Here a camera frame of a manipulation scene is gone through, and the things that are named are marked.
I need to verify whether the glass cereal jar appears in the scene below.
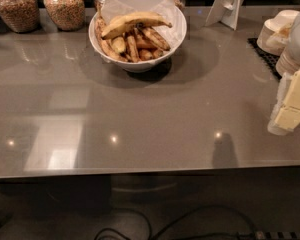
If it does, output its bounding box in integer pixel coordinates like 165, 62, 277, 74
43, 0, 85, 31
0, 0, 40, 33

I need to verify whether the far left glass cereal jar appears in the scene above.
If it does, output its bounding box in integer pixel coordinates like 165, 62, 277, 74
0, 0, 40, 33

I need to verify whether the small banana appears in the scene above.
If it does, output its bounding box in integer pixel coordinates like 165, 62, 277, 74
111, 36, 126, 54
139, 49, 153, 61

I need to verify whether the black rubber mat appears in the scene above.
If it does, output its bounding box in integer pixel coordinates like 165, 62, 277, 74
247, 38, 281, 80

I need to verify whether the small banana bottom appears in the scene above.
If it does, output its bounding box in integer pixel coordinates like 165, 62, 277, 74
139, 49, 153, 61

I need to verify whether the banana along left bowl rim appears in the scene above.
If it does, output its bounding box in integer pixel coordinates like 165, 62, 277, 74
94, 15, 127, 62

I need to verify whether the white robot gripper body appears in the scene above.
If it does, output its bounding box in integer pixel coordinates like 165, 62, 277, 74
276, 12, 300, 76

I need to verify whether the black cable on floor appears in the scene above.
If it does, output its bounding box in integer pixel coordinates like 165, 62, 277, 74
93, 204, 258, 240

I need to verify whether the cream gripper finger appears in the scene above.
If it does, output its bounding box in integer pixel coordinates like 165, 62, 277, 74
267, 104, 300, 136
277, 68, 300, 111

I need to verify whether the small banana centre left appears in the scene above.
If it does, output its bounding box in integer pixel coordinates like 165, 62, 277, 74
111, 36, 126, 54

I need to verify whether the large yellow banana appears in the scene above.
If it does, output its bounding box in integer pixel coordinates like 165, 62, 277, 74
101, 11, 172, 40

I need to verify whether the spotted banana centre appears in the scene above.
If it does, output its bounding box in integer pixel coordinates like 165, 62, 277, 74
126, 33, 139, 63

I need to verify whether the spotted banana right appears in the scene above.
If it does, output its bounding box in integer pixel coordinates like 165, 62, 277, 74
141, 27, 171, 51

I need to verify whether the spotted banana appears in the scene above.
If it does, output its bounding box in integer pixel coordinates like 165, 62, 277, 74
126, 33, 139, 63
141, 27, 171, 51

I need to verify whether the stack of white paper bowls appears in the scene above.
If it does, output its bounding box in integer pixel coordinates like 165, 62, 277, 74
257, 10, 298, 56

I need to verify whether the white ceramic bowl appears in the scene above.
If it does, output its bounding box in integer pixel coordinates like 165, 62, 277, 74
89, 0, 187, 73

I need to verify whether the white paper bowl liner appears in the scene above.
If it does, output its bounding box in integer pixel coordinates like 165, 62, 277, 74
101, 0, 187, 49

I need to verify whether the white sign stand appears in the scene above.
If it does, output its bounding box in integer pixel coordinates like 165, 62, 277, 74
205, 0, 244, 30

